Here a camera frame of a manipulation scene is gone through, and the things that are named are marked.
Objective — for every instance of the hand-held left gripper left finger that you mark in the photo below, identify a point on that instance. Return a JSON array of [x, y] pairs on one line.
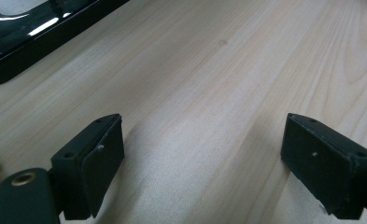
[[91, 168]]

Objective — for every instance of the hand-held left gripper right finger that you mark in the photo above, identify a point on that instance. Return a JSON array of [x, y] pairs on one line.
[[324, 168]]

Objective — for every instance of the red and black shoe rack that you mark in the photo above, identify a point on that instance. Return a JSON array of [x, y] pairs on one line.
[[19, 34]]

